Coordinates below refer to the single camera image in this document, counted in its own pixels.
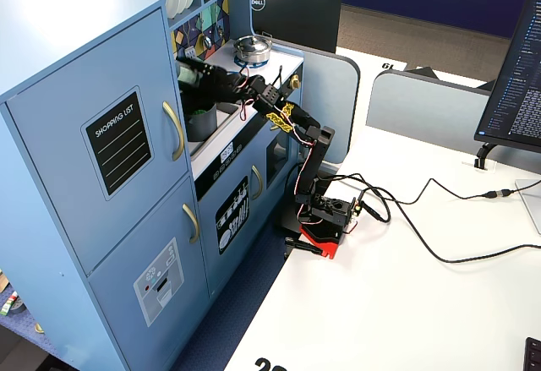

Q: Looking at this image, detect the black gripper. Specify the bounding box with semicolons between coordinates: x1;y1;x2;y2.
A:
197;63;283;114

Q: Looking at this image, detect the grey salt shaker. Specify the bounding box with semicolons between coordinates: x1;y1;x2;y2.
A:
175;58;207;87

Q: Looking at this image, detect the black red robot base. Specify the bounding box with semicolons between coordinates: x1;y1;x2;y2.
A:
274;188;361;260

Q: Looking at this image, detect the grey toy sink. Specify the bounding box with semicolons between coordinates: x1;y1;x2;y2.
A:
188;101;254;159

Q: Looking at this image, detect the steel pot with lid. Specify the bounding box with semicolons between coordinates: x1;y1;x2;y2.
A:
232;35;273;64

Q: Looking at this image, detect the grey plastic pot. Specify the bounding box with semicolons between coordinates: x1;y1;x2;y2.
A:
185;102;219;143

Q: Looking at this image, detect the yellow tape wrap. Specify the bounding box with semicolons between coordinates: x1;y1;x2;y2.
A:
265;102;297;134

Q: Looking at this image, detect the black control panel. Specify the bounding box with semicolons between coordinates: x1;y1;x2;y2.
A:
193;75;303;201

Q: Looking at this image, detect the blue oven door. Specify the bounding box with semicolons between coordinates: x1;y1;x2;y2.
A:
262;125;298;205

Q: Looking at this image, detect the black Dell monitor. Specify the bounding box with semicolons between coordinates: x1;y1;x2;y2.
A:
249;0;343;55

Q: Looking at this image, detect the grey desk partition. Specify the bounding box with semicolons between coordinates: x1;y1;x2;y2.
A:
300;44;361;166
365;68;495;153

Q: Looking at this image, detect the black shopping list board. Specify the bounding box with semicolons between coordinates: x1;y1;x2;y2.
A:
80;86;156;201

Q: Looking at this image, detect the blue toy kitchen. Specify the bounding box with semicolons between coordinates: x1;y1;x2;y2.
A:
0;0;306;371

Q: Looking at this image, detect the blue dishwasher door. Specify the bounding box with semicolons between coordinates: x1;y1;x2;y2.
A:
196;123;272;301

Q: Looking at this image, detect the black table clamp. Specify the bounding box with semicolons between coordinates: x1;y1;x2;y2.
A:
285;237;323;256

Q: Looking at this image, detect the blue fridge door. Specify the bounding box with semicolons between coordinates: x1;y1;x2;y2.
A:
3;7;191;277

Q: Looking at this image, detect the blue freezer door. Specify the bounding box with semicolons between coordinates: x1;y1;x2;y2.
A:
86;175;210;371

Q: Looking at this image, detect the monitor showing code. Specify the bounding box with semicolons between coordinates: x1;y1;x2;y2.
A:
473;0;541;155

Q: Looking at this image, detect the grey tape roll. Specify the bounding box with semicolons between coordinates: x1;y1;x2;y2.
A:
6;294;27;316

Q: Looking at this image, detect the silver flat stand plate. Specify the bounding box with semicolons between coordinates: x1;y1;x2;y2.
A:
514;178;541;235

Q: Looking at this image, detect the black keyboard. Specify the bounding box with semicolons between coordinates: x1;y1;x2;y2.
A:
523;336;541;371

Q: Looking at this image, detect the blue burner ring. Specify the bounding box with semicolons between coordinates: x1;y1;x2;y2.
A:
234;55;271;70

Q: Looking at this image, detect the gold fridge door handle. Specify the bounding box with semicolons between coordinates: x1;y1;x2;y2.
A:
162;100;186;162

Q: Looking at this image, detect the gold dishwasher handle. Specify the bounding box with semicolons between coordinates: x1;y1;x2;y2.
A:
250;165;265;201

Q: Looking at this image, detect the gold freezer door handle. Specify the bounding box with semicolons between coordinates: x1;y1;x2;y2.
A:
182;203;200;244

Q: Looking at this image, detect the long black power cable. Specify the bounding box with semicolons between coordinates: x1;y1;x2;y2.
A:
336;172;541;265

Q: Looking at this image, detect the black cable with connector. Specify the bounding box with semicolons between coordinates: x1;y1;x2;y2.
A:
358;177;516;208

